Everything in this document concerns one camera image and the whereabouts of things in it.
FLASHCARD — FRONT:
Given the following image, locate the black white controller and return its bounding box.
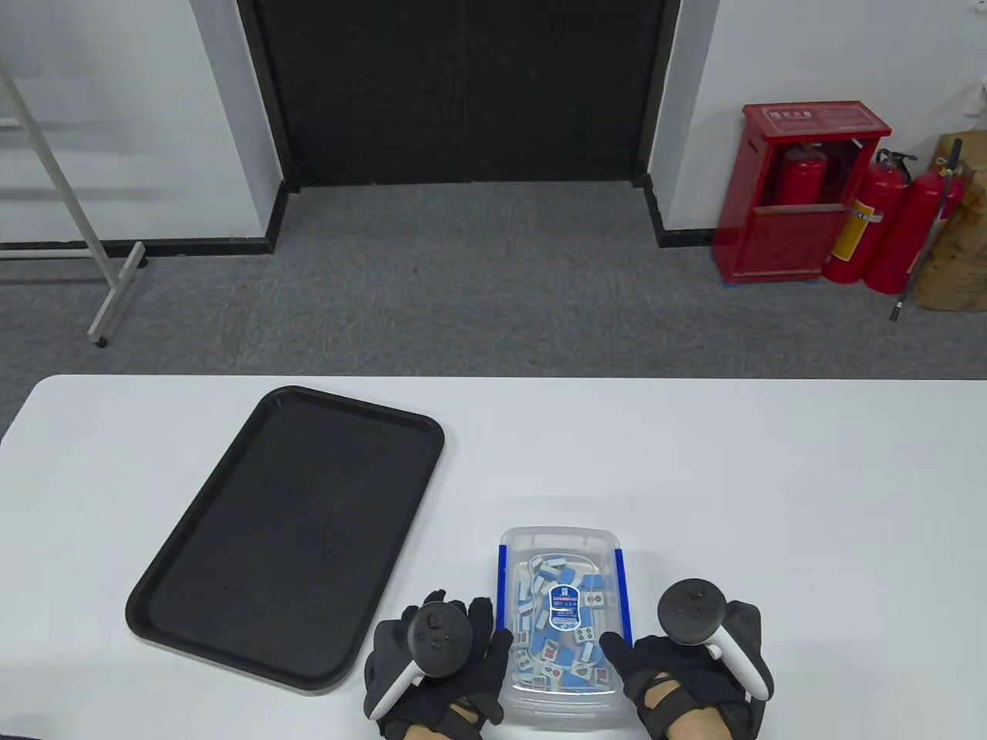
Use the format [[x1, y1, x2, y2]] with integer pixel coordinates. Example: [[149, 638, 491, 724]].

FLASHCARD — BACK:
[[657, 578, 772, 702], [364, 603, 473, 722]]

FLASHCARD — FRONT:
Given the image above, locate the red fire extinguisher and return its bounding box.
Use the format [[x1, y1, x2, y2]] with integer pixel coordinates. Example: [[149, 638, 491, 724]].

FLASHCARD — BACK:
[[862, 158, 965, 295], [775, 143, 830, 207]]

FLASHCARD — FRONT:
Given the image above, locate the black plastic tray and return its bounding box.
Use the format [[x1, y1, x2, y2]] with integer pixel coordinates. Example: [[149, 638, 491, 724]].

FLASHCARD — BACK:
[[125, 385, 446, 697]]

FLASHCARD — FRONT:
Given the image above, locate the white metal stand frame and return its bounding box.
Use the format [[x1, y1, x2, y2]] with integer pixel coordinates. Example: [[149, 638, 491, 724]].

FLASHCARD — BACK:
[[0, 58, 149, 348]]

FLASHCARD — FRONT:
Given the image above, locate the pile of blue mahjong tiles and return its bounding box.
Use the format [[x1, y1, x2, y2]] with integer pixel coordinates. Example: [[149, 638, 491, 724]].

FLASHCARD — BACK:
[[510, 551, 618, 691]]

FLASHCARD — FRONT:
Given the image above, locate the person's right forearm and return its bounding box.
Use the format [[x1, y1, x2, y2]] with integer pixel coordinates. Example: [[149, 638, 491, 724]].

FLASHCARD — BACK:
[[667, 717, 737, 740]]

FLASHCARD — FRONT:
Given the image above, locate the clear box with blue latches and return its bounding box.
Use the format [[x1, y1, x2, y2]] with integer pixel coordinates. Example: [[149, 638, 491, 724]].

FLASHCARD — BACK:
[[497, 526, 635, 729]]

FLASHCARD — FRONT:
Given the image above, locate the brown cardboard box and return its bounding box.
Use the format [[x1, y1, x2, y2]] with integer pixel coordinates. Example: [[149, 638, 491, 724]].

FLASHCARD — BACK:
[[910, 129, 987, 313]]

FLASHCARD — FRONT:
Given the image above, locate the person's right hand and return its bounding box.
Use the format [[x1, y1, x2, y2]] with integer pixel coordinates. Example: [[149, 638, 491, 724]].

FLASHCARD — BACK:
[[598, 600, 774, 740]]

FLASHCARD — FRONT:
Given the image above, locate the red extinguisher with yellow label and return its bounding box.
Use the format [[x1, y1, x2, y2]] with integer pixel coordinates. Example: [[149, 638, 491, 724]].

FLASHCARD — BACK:
[[821, 149, 918, 284]]

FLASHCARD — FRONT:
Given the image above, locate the person's left hand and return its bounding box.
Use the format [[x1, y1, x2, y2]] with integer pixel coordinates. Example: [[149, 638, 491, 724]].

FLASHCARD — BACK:
[[362, 590, 516, 740]]

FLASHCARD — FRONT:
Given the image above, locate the clear plastic lid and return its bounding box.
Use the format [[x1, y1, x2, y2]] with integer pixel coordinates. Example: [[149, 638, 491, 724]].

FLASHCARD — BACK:
[[500, 528, 632, 695]]

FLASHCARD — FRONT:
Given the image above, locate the red fire extinguisher cabinet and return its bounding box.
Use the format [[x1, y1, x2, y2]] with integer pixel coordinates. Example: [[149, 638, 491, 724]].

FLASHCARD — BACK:
[[713, 100, 893, 284]]

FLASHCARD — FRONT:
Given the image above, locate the black door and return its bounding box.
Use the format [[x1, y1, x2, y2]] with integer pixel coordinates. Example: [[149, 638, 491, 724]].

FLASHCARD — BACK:
[[235, 0, 683, 190]]

